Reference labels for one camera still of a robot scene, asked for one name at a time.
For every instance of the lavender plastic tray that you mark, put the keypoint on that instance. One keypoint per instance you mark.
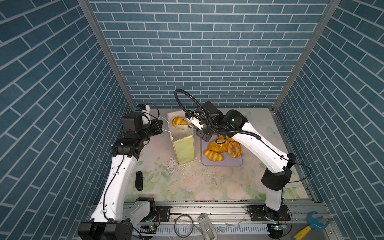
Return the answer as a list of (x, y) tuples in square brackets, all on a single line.
[(227, 162)]

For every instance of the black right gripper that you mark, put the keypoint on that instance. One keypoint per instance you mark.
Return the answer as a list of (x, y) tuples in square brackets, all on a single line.
[(200, 134)]

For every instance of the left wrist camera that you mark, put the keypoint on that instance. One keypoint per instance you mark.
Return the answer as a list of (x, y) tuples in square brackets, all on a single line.
[(143, 108)]

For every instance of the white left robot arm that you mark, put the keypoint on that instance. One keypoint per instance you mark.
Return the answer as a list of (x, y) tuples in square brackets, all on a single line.
[(107, 222)]

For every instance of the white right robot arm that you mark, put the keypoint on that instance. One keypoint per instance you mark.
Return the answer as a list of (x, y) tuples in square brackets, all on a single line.
[(209, 121)]

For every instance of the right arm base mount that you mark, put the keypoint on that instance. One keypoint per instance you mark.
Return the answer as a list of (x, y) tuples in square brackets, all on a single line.
[(260, 213)]

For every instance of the metal kitchen tongs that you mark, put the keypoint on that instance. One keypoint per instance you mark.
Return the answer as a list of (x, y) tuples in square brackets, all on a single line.
[(190, 123)]

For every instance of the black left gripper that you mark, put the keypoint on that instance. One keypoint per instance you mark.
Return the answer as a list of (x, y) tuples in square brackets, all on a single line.
[(157, 127)]

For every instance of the grey handheld device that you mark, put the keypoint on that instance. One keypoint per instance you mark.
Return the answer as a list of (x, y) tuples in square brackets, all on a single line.
[(207, 228)]

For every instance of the black small remote box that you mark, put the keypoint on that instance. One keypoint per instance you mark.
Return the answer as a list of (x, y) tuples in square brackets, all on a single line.
[(139, 181)]

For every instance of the oval seeded loaf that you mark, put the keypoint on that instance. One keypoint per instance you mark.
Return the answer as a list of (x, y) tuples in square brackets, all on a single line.
[(213, 146)]

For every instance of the braided ring bread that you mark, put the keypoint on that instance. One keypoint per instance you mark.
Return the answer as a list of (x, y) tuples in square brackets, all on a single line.
[(221, 140)]

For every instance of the glazed donut bread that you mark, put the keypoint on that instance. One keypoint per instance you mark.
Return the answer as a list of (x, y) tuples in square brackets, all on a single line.
[(234, 149)]

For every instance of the small round striped bun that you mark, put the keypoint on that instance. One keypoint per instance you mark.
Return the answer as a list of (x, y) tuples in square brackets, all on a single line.
[(180, 123)]

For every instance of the blue yellow toy wrench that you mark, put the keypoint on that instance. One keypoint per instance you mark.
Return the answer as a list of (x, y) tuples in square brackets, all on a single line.
[(313, 224)]

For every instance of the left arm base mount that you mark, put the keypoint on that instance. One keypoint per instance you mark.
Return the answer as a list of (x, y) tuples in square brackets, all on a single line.
[(161, 214)]

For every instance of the striped long bun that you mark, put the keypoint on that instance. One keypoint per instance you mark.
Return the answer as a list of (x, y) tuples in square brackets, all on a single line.
[(214, 156)]

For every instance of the white paper gift bag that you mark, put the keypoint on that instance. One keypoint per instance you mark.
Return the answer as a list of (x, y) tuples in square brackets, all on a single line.
[(182, 137)]

